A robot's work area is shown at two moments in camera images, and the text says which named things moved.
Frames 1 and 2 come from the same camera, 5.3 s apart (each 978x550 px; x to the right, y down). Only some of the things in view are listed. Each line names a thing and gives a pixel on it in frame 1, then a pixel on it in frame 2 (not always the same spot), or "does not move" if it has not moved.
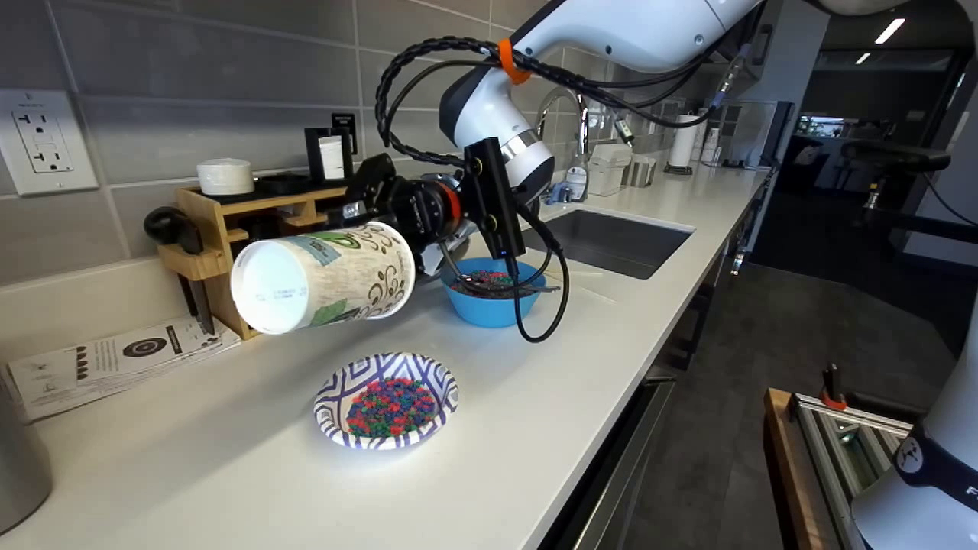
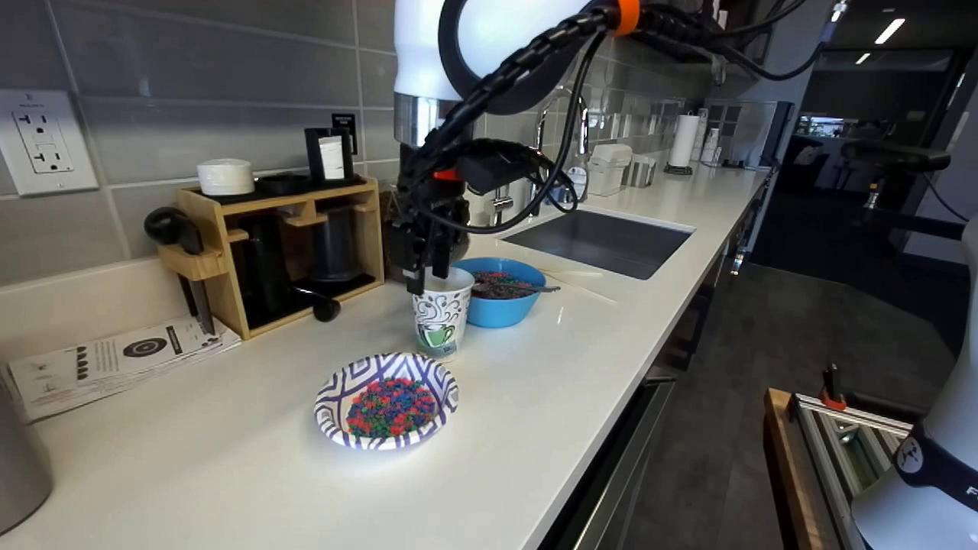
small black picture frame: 330,158 does not move
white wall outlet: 45,145 does not move
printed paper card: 65,377 does not move
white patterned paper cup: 330,280 → 443,311
